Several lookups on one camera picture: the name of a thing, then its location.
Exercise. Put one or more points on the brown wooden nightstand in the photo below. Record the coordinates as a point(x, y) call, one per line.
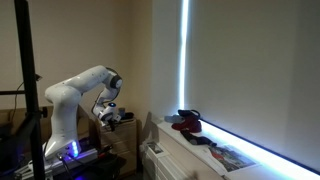
point(125, 146)

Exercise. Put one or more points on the small grey cup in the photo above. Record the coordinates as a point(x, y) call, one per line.
point(122, 112)

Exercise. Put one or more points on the large open magazine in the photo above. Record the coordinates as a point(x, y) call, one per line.
point(230, 158)

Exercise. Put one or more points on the black camera stand frame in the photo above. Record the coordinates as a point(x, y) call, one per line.
point(28, 83)

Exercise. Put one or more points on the nightstand drawer with grooved front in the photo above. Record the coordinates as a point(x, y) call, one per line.
point(125, 131)

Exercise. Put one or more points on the small colourful brochure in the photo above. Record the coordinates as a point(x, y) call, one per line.
point(155, 147)

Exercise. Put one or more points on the white windowsill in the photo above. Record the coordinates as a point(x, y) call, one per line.
point(206, 150)

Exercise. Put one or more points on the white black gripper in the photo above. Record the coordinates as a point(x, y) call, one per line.
point(108, 116)

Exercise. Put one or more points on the dark navy sock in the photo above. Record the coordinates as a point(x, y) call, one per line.
point(196, 138)

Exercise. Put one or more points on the flat black object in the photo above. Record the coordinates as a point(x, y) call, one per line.
point(127, 116)

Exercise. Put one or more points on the narrow white roller blind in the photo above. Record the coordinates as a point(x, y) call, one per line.
point(166, 53)

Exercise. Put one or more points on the brown wooden furniture panel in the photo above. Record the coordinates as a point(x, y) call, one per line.
point(13, 120)

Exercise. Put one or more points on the dark red cloth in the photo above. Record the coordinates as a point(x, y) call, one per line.
point(189, 124)

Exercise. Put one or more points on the wide white roller blind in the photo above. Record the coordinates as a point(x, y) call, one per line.
point(260, 73)

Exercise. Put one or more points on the white ribbed radiator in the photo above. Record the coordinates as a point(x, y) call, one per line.
point(160, 165)

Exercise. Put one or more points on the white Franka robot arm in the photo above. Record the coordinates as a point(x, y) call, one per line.
point(71, 100)

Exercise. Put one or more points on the light blue sock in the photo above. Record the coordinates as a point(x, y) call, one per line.
point(173, 118)

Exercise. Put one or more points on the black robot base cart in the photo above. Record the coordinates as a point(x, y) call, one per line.
point(86, 163)

